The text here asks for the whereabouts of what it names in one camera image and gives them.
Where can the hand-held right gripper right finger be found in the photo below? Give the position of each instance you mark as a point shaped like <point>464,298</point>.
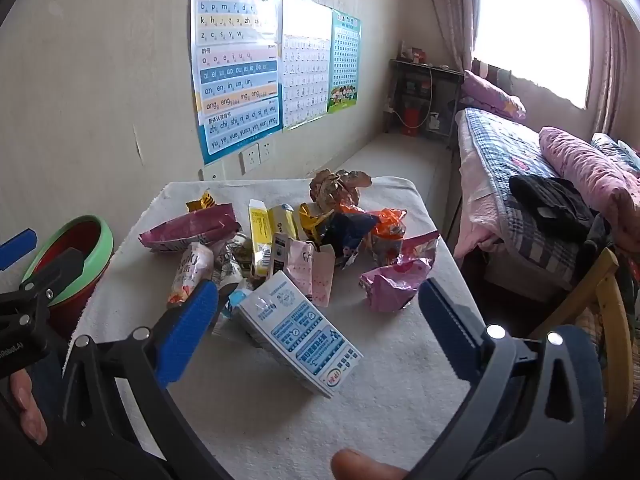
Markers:
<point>450,327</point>

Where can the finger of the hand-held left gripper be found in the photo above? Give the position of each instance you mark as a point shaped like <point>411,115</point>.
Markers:
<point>60,275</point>
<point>17,250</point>

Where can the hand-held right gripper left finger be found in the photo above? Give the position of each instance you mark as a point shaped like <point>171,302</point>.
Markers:
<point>192,330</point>

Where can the green-rimmed red basin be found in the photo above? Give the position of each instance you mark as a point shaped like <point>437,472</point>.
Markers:
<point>100,245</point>

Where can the white blue milk carton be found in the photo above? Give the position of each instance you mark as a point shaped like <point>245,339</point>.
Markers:
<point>300,335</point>

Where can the gold candy wrapper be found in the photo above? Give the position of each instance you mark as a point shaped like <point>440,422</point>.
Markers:
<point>205,202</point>

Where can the person's left hand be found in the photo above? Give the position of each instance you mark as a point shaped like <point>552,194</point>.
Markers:
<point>20,395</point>

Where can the person's right hand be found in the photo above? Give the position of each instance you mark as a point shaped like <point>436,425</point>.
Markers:
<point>365,467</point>

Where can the white blue plastic wrapper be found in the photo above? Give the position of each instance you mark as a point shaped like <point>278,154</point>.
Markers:
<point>235,302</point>

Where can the pink white snack wrapper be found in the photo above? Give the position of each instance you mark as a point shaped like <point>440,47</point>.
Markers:
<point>190,270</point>

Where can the pink snack bag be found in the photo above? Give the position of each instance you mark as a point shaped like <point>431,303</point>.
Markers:
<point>395,280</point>

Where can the crumpled printed plastic wrapper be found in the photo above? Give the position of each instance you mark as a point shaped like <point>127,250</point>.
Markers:
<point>232,260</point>

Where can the maroon snack bag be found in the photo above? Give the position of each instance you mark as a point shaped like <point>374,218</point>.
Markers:
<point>190,227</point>

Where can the orange snack bag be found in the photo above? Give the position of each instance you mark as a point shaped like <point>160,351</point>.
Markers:
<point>390,235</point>

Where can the white black small carton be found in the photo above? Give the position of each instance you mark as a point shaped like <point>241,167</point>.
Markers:
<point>278,255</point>

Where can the bed with pink sheet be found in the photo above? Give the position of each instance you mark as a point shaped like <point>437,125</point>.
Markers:
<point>475,210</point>

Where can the white table cloth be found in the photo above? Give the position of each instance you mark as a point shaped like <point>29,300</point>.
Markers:
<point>280,420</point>

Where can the pink small carton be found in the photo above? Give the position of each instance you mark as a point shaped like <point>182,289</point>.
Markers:
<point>315,275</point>

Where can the dark blue snack bag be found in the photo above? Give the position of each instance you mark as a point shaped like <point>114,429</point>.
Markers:
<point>350,230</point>

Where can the wooden chair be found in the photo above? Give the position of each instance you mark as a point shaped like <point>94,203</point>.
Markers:
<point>600,280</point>

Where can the black clothing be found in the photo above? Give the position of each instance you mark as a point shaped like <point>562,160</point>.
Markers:
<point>550,205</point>

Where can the yellow foil wrapper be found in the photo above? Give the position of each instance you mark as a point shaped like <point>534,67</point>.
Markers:
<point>312,220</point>

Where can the blue plaid quilt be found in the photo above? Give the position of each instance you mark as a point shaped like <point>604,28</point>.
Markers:
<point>505,160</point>

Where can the brown crumpled paper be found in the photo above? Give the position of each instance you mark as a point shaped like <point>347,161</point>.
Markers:
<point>335,187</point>

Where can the pink floral blanket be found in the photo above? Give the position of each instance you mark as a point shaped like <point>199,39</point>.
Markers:
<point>585,170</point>

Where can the red container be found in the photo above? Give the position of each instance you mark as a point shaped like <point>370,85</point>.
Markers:
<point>411,117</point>

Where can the purple pillow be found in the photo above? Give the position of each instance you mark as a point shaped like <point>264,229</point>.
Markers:
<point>490,95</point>

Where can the dark metal shelf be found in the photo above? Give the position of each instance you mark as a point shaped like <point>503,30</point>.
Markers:
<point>445,90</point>

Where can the grey plaid pillow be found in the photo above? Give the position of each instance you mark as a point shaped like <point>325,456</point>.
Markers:
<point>612,150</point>

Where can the blue letter chart poster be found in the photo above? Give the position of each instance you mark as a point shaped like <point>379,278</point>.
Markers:
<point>235,75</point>

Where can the white character chart poster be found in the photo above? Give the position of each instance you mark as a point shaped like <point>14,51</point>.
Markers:
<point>306,70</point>

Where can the green number chart poster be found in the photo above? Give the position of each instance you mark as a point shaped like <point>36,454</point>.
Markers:
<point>344,60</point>

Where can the pink patterned curtain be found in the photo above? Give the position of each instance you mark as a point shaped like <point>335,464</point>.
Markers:
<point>452,10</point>
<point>607,70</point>

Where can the bright window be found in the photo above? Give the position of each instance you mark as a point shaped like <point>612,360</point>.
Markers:
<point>530,30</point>

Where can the white wall plate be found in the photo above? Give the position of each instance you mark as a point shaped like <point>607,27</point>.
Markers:
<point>210,174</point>

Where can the white wall socket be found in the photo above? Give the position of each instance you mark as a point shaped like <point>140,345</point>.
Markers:
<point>249,158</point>
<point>266,150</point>

